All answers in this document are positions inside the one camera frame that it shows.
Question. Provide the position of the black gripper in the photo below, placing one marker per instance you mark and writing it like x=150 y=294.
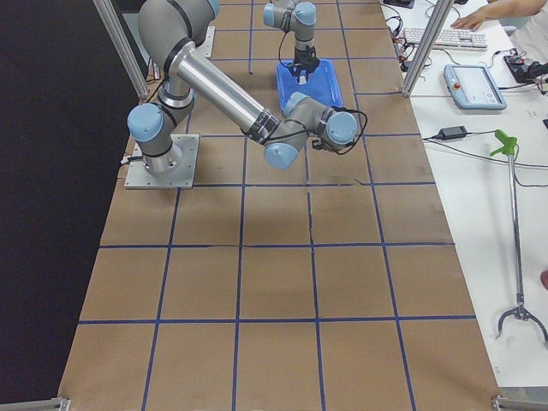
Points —
x=305 y=58

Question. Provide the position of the teach pendant tablet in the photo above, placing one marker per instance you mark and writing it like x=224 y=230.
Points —
x=473 y=88

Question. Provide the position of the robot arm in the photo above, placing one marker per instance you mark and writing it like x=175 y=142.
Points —
x=298 y=17
x=171 y=32

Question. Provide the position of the green handled grabber tool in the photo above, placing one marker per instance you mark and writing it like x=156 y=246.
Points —
x=519 y=312

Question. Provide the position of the white keyboard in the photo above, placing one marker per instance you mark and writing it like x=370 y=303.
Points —
x=449 y=38

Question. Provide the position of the blue plastic tray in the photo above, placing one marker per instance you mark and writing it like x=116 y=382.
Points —
x=322 y=84

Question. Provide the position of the person hand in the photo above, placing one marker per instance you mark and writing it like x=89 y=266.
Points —
x=470 y=22

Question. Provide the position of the black power adapter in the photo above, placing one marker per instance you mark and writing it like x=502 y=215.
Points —
x=452 y=133

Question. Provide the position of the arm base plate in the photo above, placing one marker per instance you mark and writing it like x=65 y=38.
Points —
x=175 y=169

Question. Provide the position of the aluminium frame post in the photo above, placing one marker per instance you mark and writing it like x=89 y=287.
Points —
x=432 y=30

